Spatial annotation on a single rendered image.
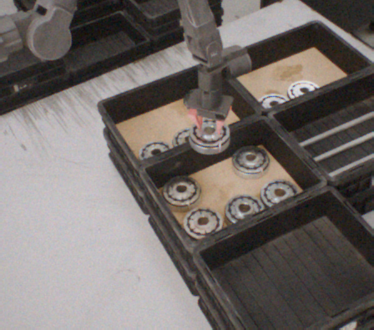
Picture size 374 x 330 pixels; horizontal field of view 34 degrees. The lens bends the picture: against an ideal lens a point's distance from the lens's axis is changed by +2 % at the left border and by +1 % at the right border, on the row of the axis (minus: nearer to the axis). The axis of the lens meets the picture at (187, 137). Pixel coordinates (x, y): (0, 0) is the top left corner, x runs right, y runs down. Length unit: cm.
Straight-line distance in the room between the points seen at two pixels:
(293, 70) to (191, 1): 80
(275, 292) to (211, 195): 33
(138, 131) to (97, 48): 117
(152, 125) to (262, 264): 58
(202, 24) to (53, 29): 33
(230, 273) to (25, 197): 72
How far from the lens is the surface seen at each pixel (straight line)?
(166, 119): 189
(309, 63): 209
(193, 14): 134
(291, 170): 170
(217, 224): 157
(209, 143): 152
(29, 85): 265
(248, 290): 150
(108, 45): 299
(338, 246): 159
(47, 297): 171
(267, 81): 201
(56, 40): 120
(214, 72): 140
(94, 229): 180
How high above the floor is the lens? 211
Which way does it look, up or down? 45 degrees down
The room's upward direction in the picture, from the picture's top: 4 degrees counter-clockwise
